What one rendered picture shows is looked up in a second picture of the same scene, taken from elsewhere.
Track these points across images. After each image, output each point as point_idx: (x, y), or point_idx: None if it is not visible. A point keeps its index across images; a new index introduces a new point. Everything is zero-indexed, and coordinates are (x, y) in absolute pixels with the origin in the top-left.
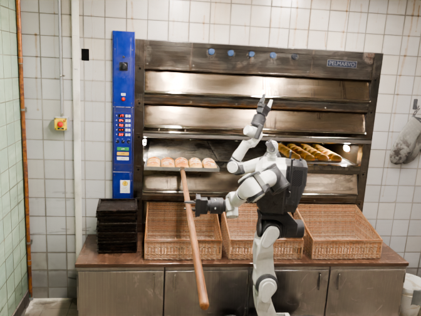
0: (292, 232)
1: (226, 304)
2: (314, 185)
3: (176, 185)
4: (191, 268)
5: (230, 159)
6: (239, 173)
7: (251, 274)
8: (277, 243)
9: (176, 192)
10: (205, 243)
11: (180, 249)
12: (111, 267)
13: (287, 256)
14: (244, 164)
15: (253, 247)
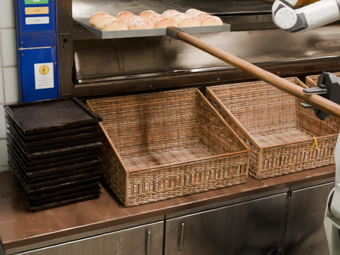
0: None
1: (254, 251)
2: (331, 43)
3: (133, 65)
4: (207, 207)
5: (280, 4)
6: (299, 29)
7: (292, 197)
8: (325, 141)
9: (136, 76)
10: (224, 160)
11: (186, 177)
12: (73, 234)
13: (334, 160)
14: (305, 11)
15: (338, 157)
